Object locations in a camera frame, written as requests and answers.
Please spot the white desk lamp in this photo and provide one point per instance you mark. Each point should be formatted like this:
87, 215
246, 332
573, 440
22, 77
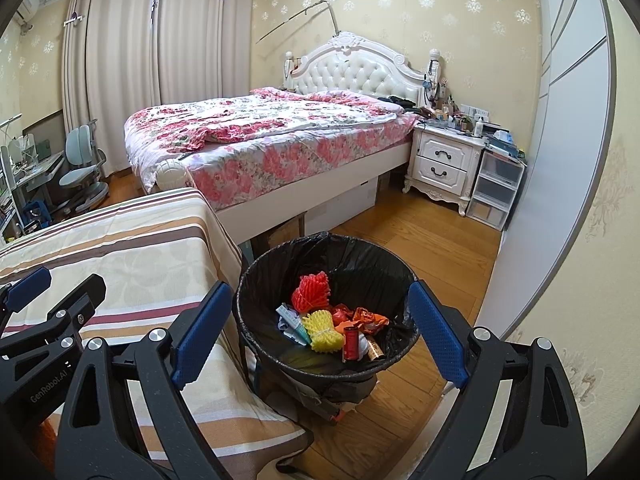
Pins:
9, 122

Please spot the blue stool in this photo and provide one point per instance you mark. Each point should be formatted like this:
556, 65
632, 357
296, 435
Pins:
37, 212

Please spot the clear plastic drawer unit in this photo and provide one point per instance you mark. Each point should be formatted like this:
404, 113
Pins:
495, 190

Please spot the teal packet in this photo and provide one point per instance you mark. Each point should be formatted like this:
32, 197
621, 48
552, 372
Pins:
300, 334

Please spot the white air conditioner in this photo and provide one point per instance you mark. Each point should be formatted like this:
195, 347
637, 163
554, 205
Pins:
26, 7

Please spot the striped tablecloth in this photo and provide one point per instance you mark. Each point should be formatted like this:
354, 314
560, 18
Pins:
125, 240

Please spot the white bed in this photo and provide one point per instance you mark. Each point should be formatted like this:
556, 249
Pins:
350, 67

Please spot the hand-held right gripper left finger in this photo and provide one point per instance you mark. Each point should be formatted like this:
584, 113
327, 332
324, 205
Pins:
200, 335

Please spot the brown cardboard box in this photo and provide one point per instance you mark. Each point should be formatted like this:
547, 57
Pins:
287, 234

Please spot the grey office chair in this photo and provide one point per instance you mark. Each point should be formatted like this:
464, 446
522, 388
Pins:
82, 160

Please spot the beige curtain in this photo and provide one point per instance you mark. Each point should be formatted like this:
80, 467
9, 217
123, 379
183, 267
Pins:
110, 85
205, 35

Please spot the floral quilt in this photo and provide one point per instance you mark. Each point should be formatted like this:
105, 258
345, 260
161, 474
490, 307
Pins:
270, 130

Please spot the small red wrapper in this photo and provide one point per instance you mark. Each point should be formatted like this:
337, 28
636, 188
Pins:
341, 314

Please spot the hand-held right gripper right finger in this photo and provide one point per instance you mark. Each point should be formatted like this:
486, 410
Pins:
440, 335

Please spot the orange wrapper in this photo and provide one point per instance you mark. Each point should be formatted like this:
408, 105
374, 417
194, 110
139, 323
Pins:
371, 320

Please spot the white storage box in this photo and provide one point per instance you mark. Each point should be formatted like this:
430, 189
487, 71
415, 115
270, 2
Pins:
345, 205

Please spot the white wardrobe door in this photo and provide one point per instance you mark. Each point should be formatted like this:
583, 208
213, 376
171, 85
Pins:
560, 135

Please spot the pile of bedside clutter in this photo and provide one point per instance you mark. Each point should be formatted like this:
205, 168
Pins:
465, 120

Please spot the red foam fruit net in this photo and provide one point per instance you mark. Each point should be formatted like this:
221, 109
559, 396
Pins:
312, 292

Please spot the red can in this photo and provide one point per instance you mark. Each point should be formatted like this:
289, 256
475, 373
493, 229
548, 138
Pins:
352, 342

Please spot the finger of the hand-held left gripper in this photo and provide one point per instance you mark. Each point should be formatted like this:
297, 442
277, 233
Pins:
27, 282
75, 300

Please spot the gold wrapper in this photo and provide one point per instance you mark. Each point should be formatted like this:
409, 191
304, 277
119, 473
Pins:
376, 349

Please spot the white bookshelf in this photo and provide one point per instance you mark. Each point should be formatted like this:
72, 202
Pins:
7, 195

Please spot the black bagged trash bin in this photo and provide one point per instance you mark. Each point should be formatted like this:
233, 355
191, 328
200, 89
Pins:
370, 270

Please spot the thin metal pole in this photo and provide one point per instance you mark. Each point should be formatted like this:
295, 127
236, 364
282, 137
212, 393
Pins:
305, 12

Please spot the white desk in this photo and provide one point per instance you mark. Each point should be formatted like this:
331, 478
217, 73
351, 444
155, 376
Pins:
40, 167

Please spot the white nightstand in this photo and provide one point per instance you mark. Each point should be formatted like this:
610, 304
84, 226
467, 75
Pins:
442, 170

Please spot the yellow foam fruit net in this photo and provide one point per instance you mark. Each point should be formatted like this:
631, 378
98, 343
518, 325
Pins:
322, 334

